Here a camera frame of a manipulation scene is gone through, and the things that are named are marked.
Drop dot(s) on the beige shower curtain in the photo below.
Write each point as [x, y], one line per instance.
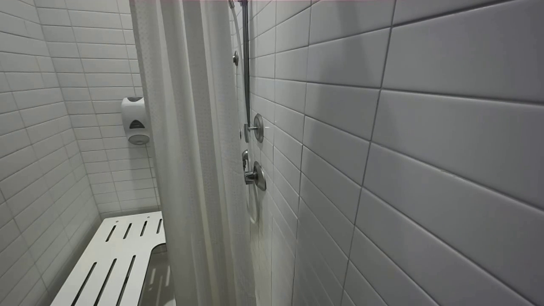
[188, 81]

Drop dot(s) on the white slatted shower seat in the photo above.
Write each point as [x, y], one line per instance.
[112, 267]

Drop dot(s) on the chrome shower slide rail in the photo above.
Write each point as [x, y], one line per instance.
[253, 124]

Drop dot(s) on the white wall soap dispenser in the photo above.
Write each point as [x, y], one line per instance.
[134, 119]

